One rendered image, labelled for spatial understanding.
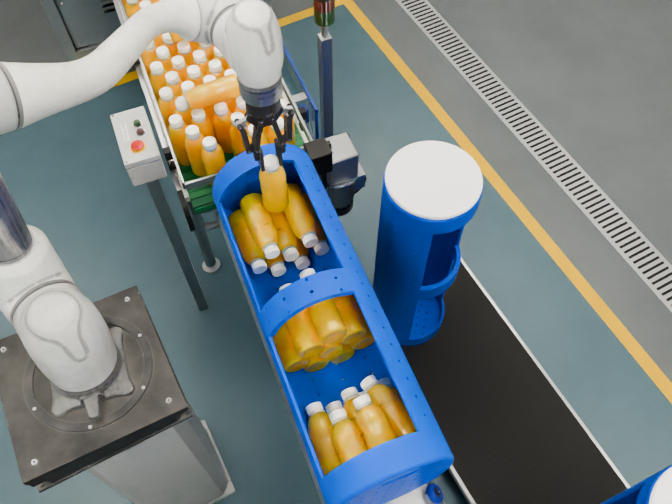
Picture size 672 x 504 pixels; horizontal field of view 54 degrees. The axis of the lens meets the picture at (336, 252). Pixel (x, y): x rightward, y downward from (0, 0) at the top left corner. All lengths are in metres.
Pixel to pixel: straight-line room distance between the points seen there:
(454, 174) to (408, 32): 2.08
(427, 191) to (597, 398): 1.32
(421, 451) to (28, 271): 0.89
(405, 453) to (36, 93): 0.90
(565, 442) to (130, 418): 1.59
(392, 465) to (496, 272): 1.76
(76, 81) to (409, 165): 1.06
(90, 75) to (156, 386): 0.76
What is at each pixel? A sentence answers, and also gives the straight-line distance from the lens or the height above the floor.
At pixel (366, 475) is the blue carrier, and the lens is 1.34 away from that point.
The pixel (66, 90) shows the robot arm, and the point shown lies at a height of 1.79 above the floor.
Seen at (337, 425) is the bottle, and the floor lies 1.12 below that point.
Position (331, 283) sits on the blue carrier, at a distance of 1.47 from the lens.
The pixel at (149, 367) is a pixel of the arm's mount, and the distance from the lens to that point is 1.63.
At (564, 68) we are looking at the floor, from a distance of 3.87.
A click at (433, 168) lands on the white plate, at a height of 1.04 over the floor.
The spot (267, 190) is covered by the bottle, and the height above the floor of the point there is 1.22.
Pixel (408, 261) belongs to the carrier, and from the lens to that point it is 2.03.
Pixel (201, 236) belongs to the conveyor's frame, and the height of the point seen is 0.28.
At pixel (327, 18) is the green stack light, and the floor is 1.19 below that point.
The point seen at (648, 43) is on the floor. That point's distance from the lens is 4.18.
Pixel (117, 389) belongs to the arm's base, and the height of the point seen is 1.09.
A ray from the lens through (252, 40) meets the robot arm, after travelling 1.26.
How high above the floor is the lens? 2.53
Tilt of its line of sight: 59 degrees down
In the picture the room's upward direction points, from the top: 1 degrees counter-clockwise
